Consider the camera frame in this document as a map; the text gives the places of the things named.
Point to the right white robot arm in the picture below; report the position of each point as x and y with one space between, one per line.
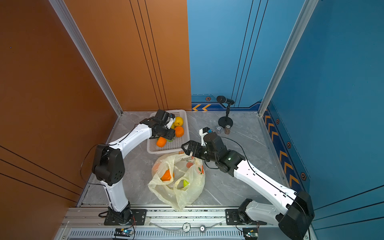
288 209

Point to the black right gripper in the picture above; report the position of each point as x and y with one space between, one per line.
191 148

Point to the white perforated plastic basket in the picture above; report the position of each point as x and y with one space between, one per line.
175 145

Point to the aluminium corner post left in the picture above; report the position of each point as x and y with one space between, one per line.
75 34

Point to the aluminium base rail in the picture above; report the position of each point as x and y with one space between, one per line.
157 222

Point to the orange grey poker chip stack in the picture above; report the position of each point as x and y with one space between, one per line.
228 129

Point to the black microphone stand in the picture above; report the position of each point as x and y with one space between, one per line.
226 120

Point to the green pear fruit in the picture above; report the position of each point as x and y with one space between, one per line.
183 184

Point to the green circuit board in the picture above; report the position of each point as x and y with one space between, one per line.
124 233

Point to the aluminium corner post right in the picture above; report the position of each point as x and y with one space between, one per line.
294 38

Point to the yellow lemon fruit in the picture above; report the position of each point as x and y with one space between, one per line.
178 122

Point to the aluminium corner post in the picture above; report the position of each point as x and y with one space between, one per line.
294 38
75 34

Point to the orange fruit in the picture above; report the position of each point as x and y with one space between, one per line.
161 142
179 131
168 176

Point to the translucent printed plastic bag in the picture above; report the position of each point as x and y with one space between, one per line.
185 167

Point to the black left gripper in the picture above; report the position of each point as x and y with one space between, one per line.
171 134

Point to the small black box on rail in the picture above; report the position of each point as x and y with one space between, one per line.
250 233

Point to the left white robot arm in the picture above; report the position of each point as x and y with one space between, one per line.
108 165

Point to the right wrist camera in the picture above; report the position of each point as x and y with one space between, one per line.
202 132

